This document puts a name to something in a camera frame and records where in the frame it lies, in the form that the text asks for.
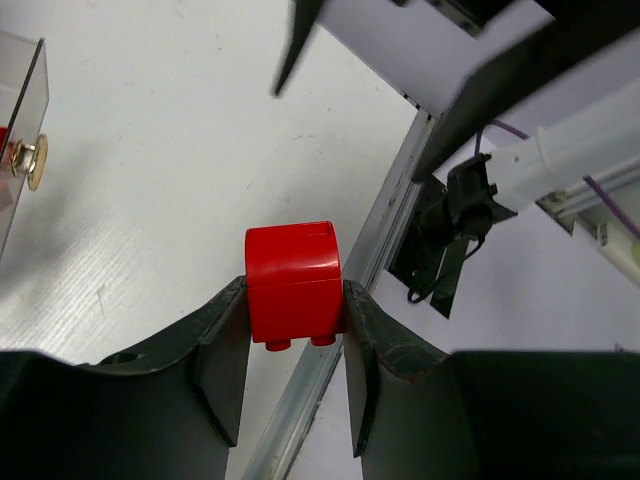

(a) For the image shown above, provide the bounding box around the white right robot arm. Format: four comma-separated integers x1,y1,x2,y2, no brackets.
273,1,639,181

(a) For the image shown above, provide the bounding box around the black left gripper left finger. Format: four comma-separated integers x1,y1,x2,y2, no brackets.
1,278,250,479

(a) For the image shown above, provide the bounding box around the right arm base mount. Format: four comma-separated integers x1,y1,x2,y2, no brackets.
389,154,516,318

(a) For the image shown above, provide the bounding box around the aluminium table front rail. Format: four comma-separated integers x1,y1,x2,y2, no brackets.
243,108,436,479

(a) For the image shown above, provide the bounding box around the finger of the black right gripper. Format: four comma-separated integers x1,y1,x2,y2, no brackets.
271,0,328,97

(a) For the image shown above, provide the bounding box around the aluminium table right rail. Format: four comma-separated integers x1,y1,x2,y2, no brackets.
538,158,639,285

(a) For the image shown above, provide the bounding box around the aluminium table rail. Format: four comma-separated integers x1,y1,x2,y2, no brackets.
243,108,436,479
538,158,639,285

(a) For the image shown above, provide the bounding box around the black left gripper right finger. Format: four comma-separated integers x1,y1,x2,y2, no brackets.
344,281,639,479

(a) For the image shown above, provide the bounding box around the red rounded lego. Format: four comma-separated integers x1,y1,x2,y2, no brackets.
244,221,344,352

